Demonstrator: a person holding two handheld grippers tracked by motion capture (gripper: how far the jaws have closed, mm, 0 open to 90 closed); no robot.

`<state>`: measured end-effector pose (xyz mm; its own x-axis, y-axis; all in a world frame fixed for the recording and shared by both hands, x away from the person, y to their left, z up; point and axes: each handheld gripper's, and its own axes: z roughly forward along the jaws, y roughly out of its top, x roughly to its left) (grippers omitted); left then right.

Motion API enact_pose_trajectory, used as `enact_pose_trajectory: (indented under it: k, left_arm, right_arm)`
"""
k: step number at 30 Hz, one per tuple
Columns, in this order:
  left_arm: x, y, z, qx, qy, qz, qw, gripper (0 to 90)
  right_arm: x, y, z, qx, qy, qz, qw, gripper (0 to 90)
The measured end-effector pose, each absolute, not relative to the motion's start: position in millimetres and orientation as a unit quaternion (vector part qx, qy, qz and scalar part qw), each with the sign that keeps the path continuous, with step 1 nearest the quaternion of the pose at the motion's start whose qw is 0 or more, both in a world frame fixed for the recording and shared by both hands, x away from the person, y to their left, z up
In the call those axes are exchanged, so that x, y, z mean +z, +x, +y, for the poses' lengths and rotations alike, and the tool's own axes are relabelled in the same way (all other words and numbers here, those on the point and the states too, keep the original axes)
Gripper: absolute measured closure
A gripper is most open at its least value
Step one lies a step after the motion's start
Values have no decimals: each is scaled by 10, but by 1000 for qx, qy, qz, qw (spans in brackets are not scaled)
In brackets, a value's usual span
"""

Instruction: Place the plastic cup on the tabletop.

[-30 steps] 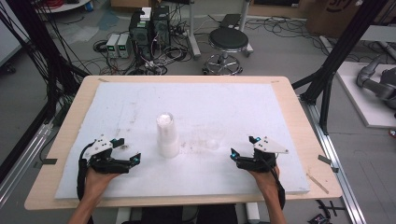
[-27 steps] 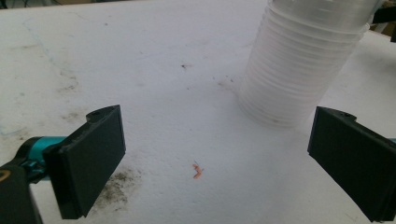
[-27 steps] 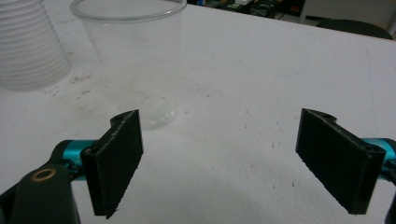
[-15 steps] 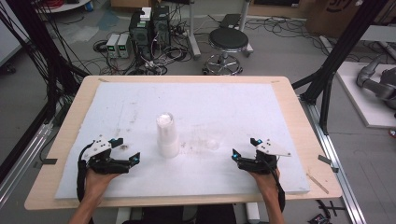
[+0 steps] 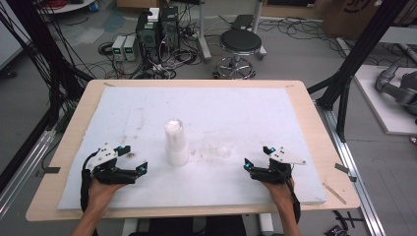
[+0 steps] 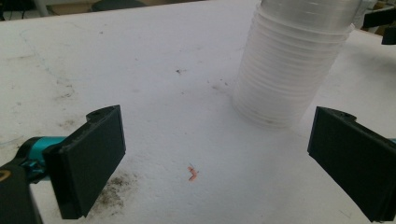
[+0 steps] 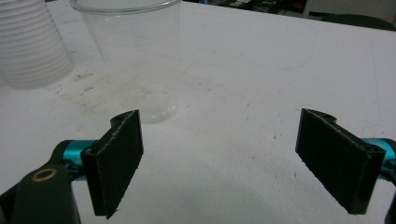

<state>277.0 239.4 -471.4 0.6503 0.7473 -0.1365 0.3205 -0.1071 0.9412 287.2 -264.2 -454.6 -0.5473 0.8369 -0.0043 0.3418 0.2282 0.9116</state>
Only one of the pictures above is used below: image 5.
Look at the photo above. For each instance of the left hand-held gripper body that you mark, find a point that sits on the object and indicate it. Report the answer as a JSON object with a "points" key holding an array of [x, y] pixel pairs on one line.
{"points": [[109, 167]]}

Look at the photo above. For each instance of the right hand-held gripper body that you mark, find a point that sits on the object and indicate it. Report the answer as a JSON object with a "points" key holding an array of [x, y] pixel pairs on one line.
{"points": [[278, 167]]}

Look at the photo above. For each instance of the person's right hand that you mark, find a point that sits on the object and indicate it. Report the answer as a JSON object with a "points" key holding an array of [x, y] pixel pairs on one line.
{"points": [[278, 193]]}

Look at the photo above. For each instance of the person's left hand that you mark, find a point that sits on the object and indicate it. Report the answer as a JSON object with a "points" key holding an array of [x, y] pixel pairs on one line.
{"points": [[102, 193]]}

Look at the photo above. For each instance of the wooden table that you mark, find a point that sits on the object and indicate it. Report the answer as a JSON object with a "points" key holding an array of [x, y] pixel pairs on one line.
{"points": [[321, 137]]}

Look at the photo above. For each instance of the white foam mat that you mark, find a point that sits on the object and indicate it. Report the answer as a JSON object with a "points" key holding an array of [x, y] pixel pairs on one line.
{"points": [[229, 111]]}

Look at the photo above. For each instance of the black tape strip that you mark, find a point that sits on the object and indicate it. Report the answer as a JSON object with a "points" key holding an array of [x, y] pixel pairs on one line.
{"points": [[52, 170], [342, 168]]}

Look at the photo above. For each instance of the person's lap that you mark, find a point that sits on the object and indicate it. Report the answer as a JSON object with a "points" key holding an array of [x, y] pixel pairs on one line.
{"points": [[196, 227]]}

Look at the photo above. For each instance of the grey bench power supply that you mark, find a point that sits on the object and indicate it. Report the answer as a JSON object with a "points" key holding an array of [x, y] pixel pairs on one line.
{"points": [[118, 47], [131, 47]]}

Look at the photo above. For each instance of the black round stool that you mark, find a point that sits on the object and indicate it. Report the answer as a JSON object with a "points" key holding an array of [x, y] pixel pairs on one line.
{"points": [[240, 41]]}

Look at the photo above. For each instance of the white floor platform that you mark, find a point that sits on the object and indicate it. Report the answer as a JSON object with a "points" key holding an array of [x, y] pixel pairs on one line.
{"points": [[377, 105]]}

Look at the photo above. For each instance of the black computer tower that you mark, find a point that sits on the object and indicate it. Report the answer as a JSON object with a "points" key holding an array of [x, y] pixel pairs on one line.
{"points": [[147, 36], [170, 28]]}

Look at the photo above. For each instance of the white metal desk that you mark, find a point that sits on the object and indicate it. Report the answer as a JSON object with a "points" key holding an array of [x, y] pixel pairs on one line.
{"points": [[203, 36]]}

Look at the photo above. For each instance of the round white table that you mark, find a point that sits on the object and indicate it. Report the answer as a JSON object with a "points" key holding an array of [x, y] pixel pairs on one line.
{"points": [[72, 6]]}

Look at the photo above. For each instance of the large brown cardboard box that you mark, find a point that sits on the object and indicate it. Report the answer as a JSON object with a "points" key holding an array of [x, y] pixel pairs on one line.
{"points": [[347, 16]]}

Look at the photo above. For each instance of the aluminium floor rail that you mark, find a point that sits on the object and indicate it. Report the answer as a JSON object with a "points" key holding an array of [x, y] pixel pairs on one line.
{"points": [[26, 164], [357, 183]]}

